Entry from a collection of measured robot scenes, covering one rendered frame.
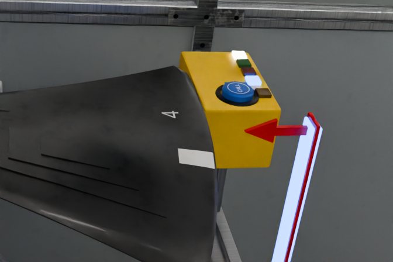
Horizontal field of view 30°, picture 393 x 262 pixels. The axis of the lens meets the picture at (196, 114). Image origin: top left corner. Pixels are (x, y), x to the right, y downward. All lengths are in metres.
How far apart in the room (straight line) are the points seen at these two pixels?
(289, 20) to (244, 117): 0.55
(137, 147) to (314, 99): 0.95
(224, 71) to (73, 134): 0.40
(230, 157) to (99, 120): 0.33
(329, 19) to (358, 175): 0.41
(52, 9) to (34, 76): 0.14
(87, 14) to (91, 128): 0.74
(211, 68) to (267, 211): 0.74
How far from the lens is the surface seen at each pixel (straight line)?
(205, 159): 0.63
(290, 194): 0.71
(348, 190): 1.71
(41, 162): 0.58
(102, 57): 1.38
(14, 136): 0.60
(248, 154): 0.93
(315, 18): 1.45
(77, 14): 1.34
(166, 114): 0.66
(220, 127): 0.90
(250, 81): 0.95
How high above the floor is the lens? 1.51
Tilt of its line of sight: 31 degrees down
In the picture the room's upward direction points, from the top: 8 degrees clockwise
